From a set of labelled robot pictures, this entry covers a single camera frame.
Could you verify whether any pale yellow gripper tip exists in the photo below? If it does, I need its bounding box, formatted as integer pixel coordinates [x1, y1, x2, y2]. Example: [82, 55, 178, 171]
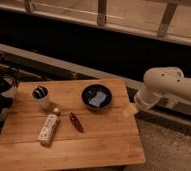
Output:
[123, 103, 138, 117]

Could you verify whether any red chili pepper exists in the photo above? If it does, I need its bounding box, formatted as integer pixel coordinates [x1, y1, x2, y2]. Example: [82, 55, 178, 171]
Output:
[70, 113, 84, 133]

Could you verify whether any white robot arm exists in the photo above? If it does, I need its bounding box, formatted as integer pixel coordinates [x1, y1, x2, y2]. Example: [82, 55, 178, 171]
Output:
[123, 67, 191, 118]

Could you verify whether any blue cloth in bowl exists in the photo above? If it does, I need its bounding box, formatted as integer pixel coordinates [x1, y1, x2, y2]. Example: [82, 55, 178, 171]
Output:
[89, 92, 107, 107]

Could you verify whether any black bowl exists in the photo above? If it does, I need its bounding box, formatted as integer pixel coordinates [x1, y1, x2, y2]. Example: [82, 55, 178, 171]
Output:
[81, 84, 112, 111]

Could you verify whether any wooden table board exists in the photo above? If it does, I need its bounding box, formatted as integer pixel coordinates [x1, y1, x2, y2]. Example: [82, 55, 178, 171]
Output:
[0, 79, 145, 171]

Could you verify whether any white cup with dark contents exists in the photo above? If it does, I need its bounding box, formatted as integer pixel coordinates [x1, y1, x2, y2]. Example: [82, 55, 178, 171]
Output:
[32, 86, 51, 109]

